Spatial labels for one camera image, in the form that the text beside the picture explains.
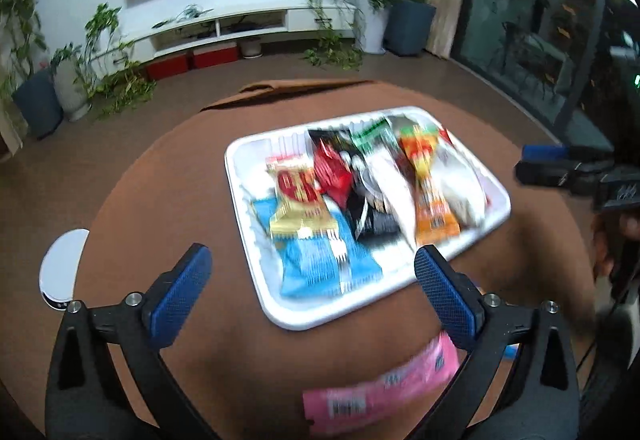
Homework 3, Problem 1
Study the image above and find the orange snack bag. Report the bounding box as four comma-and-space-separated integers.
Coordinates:
399, 125, 460, 246

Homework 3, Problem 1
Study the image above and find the trailing plant in white pot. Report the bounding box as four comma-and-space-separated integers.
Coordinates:
304, 0, 394, 70

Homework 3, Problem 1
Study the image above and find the light blue snack packet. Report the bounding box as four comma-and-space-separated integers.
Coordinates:
271, 204, 383, 299

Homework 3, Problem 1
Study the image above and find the dark blue snack packet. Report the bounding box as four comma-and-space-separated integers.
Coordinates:
503, 344, 518, 360

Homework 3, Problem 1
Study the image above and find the long white snack bag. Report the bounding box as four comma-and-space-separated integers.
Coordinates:
431, 136, 487, 228

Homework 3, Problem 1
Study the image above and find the white tv console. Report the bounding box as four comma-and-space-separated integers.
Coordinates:
119, 4, 362, 66

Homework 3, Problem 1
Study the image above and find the person's right hand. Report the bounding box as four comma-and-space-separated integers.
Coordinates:
592, 212, 639, 280

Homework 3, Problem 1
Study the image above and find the red storage box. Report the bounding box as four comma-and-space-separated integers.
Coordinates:
145, 53, 190, 82
192, 42, 240, 70

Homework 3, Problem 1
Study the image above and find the gold red snack packet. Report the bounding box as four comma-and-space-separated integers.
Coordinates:
267, 160, 338, 240

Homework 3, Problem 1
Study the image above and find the green red snack packet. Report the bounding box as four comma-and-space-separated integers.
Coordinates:
352, 118, 416, 252

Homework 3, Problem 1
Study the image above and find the black snack packet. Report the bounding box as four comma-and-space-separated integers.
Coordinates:
308, 129, 400, 242

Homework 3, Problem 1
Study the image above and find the small plant in white pot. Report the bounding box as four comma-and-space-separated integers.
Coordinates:
52, 2, 156, 120

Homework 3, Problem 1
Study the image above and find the pink snack packet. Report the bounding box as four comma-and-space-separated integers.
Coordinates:
303, 332, 460, 436

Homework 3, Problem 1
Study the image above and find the white plastic tray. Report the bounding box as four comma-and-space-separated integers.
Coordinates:
224, 106, 511, 330

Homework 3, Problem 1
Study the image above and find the left plant in dark pot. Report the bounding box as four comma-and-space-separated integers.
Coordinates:
1, 0, 64, 140

